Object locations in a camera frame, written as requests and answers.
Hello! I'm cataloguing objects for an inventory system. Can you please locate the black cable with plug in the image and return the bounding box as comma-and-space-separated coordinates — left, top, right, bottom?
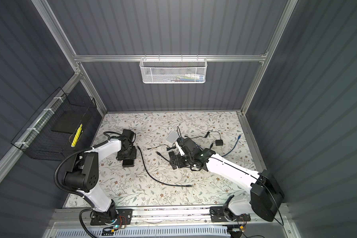
155, 142, 215, 169

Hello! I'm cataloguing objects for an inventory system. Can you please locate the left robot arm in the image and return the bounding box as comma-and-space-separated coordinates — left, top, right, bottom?
54, 129, 136, 224

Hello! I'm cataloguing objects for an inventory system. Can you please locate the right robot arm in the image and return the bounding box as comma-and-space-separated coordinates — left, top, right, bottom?
169, 137, 285, 222

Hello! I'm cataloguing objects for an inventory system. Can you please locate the white flat box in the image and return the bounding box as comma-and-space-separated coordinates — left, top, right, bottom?
165, 131, 179, 144

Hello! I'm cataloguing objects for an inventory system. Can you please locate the yellow item in basket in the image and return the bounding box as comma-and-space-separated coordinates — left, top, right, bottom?
70, 124, 83, 148

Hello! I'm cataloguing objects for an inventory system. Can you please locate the black pad in basket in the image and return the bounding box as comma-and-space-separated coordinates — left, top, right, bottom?
51, 111, 84, 134

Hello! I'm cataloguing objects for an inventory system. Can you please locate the long black cable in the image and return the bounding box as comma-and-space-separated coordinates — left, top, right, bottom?
136, 145, 193, 188

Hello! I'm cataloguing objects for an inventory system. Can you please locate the blue ethernet cable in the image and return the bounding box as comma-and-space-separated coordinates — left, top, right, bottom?
221, 134, 242, 158

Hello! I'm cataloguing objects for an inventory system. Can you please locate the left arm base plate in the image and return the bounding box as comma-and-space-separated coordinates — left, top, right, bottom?
90, 209, 133, 226

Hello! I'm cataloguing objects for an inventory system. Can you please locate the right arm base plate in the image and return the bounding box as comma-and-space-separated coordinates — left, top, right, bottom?
209, 206, 251, 223

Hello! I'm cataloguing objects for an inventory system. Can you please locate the black wire wall basket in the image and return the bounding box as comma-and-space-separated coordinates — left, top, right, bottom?
11, 90, 101, 161

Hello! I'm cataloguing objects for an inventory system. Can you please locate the white ventilated cable duct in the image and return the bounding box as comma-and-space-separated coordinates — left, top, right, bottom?
55, 225, 231, 238

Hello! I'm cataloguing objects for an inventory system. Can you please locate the white mesh wall basket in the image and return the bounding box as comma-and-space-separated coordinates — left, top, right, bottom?
139, 58, 208, 84

